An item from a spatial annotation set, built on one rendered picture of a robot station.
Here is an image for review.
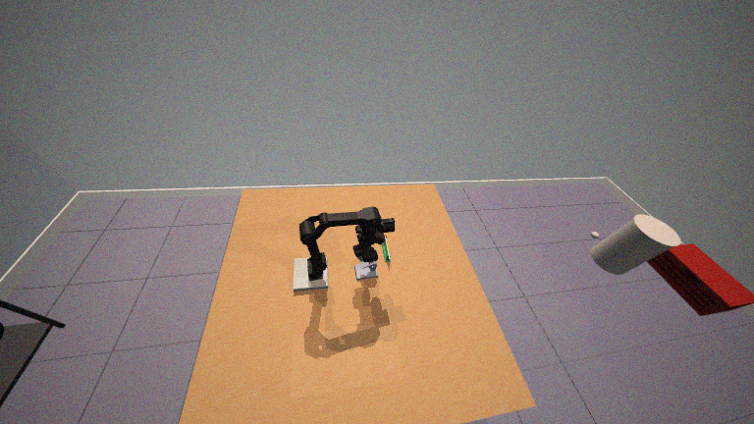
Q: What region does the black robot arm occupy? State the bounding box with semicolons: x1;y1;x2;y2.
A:
299;206;395;282

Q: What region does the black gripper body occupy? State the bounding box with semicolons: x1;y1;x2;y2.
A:
355;225;378;262

